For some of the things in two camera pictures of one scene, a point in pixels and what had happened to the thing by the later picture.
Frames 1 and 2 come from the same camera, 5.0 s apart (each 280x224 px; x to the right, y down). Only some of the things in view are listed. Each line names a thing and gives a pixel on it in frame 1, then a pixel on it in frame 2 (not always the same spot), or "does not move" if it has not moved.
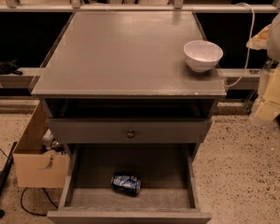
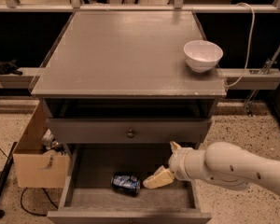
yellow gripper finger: x=259 y=41 -> x=187 y=163
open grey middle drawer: x=169 y=191 does not move
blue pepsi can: x=129 y=182 does not move
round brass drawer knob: x=131 y=134 does not move
